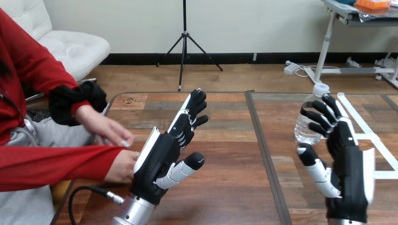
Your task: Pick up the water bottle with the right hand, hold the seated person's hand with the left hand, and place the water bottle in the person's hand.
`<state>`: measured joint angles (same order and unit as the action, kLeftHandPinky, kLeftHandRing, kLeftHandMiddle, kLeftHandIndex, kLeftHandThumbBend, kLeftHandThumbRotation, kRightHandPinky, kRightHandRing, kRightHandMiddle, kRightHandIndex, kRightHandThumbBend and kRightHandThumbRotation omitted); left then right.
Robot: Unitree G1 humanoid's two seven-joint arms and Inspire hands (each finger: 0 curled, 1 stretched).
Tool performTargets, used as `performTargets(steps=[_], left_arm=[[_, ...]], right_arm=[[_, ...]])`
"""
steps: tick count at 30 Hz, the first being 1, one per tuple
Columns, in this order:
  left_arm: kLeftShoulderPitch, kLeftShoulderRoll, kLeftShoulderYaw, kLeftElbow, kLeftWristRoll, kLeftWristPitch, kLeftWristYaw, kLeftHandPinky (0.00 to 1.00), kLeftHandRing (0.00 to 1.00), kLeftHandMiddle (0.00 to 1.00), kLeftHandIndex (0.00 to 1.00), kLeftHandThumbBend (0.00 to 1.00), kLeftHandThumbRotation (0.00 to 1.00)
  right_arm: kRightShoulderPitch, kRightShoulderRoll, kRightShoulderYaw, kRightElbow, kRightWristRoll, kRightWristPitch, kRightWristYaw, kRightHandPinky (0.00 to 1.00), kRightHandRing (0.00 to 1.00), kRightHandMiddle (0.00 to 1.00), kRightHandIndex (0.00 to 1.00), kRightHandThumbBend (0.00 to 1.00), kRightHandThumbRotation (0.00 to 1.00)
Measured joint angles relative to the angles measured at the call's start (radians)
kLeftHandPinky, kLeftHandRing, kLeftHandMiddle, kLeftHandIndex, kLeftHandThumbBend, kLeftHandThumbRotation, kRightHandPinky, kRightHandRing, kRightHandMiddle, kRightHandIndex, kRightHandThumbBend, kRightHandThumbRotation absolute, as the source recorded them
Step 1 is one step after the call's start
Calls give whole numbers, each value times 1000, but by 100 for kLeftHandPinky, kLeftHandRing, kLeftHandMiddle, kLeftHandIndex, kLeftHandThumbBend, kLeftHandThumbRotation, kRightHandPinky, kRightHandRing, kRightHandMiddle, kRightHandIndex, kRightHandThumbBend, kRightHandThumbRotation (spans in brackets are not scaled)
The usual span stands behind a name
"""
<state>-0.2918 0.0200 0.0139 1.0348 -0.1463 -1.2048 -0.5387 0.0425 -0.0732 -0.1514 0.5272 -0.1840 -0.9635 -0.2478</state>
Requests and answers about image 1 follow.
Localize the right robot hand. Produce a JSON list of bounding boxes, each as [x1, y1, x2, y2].
[[296, 93, 376, 224]]

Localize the person's hand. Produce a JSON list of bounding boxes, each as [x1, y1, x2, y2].
[[104, 149, 140, 184], [74, 105, 136, 149]]

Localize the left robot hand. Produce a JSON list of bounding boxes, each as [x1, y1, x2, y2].
[[130, 88, 209, 206]]

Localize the person's forearm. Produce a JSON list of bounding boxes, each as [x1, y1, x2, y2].
[[0, 145, 126, 193], [48, 81, 108, 127]]

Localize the clear water bottle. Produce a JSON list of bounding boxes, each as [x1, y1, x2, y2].
[[294, 83, 330, 146]]

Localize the person's body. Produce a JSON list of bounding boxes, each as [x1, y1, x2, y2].
[[0, 7, 94, 225]]

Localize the white cushioned chair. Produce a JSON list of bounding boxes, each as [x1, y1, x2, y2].
[[0, 0, 111, 102]]

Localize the black tripod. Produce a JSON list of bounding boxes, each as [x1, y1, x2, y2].
[[156, 0, 224, 92]]

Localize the white power strip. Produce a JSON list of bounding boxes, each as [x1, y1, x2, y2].
[[283, 62, 300, 75]]

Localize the white desk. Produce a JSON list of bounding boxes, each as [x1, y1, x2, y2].
[[303, 0, 398, 90]]

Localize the foil sheet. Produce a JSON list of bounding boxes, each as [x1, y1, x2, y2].
[[351, 3, 398, 23]]

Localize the orange thing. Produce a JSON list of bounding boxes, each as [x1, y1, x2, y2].
[[355, 0, 392, 10]]

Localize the black cable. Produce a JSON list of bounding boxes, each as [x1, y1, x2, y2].
[[68, 186, 125, 225]]

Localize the tangle of cables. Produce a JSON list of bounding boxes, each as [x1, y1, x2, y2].
[[285, 60, 341, 78]]

